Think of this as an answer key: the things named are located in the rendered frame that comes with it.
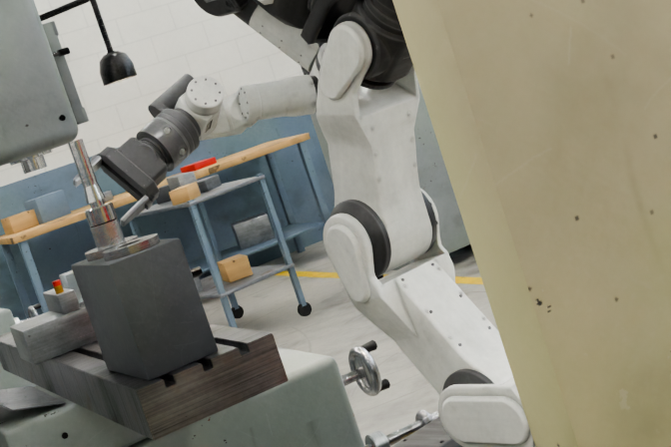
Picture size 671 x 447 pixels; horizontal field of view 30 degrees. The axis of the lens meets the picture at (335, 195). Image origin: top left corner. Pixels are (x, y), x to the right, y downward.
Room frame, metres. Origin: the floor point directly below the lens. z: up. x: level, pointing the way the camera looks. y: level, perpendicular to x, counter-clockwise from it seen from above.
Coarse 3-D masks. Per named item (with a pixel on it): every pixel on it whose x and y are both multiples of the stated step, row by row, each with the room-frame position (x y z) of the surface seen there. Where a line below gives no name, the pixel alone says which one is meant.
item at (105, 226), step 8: (96, 216) 2.00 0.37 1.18; (104, 216) 2.00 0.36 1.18; (112, 216) 2.01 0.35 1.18; (96, 224) 2.00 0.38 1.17; (104, 224) 2.00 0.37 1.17; (112, 224) 2.00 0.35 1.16; (96, 232) 2.00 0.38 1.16; (104, 232) 2.00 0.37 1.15; (112, 232) 2.00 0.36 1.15; (120, 232) 2.01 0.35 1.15; (96, 240) 2.00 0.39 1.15; (104, 240) 2.00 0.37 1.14; (112, 240) 2.00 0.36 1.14; (120, 240) 2.00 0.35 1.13
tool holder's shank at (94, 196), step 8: (72, 144) 2.01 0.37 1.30; (80, 144) 2.01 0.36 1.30; (72, 152) 2.01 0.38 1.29; (80, 152) 2.01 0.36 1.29; (80, 160) 2.01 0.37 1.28; (88, 160) 2.01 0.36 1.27; (80, 168) 2.01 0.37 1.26; (88, 168) 2.01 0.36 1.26; (80, 176) 2.01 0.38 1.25; (88, 176) 2.01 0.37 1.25; (88, 184) 2.01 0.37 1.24; (96, 184) 2.01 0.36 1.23; (88, 192) 2.01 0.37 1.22; (96, 192) 2.01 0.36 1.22; (88, 200) 2.01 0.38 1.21; (96, 200) 2.00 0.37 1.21
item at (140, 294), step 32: (96, 256) 1.98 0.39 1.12; (128, 256) 1.87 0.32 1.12; (160, 256) 1.88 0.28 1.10; (96, 288) 1.95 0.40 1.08; (128, 288) 1.86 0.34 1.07; (160, 288) 1.88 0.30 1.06; (192, 288) 1.90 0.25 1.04; (96, 320) 2.01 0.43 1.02; (128, 320) 1.85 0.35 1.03; (160, 320) 1.87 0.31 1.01; (192, 320) 1.89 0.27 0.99; (128, 352) 1.90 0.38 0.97; (160, 352) 1.86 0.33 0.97; (192, 352) 1.88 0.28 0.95
